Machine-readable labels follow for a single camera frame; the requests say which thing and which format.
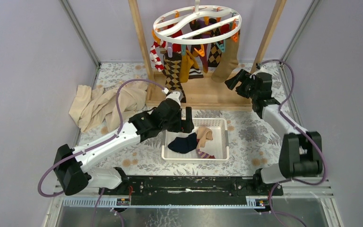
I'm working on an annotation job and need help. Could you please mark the tan ribbed sock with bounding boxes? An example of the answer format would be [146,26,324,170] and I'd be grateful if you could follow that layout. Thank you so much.
[211,36,240,83]

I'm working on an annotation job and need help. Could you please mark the wooden hanging rack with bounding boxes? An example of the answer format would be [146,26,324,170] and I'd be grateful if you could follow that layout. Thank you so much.
[129,0,286,111]

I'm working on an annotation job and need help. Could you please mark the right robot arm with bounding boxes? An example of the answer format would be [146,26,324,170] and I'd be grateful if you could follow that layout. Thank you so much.
[225,70,327,195]

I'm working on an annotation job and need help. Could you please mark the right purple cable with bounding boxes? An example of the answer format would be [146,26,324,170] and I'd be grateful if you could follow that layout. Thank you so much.
[258,59,328,227]

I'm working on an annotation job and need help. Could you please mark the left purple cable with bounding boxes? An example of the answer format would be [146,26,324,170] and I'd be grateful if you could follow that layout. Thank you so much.
[37,79,170,227]

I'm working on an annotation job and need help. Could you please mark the beige crumpled cloth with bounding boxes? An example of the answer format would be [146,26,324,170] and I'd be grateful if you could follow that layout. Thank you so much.
[69,81,148,133]

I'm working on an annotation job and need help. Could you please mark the white plastic basket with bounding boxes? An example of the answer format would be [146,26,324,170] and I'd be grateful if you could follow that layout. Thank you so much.
[162,118,230,164]

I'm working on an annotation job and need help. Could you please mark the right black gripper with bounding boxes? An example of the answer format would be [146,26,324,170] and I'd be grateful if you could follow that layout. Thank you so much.
[225,69,259,100]

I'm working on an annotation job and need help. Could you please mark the brown yellow argyle sock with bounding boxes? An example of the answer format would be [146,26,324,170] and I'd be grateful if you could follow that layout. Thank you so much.
[163,52,186,103]

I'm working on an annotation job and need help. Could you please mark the mustard yellow sock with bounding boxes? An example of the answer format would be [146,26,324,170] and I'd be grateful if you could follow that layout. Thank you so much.
[179,50,199,83]

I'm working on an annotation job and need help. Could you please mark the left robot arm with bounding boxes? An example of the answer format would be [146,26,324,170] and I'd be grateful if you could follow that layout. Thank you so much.
[53,98,194,196]

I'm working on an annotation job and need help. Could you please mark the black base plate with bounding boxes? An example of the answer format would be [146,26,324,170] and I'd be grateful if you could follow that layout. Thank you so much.
[98,175,284,206]

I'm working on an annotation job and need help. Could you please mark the floral table mat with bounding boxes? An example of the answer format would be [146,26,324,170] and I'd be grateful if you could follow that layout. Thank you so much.
[75,62,309,177]

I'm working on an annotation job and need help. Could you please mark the white round clip hanger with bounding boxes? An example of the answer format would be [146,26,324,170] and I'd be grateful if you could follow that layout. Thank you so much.
[152,0,242,45]

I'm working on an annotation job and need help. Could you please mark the navy sock beige red cuff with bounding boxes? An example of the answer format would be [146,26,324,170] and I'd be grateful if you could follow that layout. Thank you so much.
[168,133,197,154]

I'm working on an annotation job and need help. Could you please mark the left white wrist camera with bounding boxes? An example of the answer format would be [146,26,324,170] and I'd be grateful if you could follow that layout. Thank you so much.
[162,88,183,105]

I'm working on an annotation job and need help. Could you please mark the purple cable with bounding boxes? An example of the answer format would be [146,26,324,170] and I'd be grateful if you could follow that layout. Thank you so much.
[37,79,170,227]
[258,59,328,227]

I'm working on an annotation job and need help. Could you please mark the brown white striped sock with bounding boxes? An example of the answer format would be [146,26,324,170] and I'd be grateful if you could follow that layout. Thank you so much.
[188,61,204,79]

